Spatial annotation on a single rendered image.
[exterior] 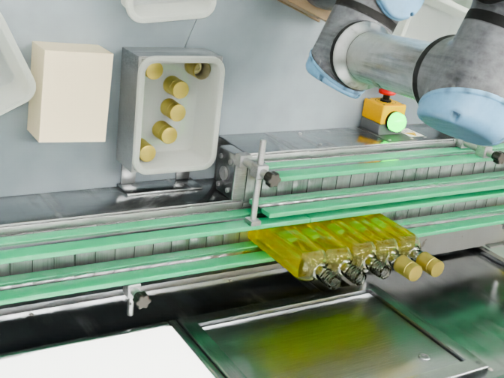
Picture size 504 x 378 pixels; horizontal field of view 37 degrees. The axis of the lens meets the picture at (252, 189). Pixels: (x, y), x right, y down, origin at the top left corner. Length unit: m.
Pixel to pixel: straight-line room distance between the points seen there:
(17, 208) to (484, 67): 0.83
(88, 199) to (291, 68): 0.52
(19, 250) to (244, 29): 0.63
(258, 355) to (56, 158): 0.52
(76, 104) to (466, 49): 0.69
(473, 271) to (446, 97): 1.01
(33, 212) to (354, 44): 0.62
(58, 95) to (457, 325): 0.93
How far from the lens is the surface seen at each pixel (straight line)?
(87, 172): 1.48
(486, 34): 0.96
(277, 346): 1.38
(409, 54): 1.10
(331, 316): 1.51
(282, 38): 1.59
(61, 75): 1.32
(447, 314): 1.69
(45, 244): 1.31
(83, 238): 1.33
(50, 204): 1.41
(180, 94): 1.43
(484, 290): 1.84
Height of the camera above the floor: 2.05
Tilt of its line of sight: 52 degrees down
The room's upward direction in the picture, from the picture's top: 125 degrees clockwise
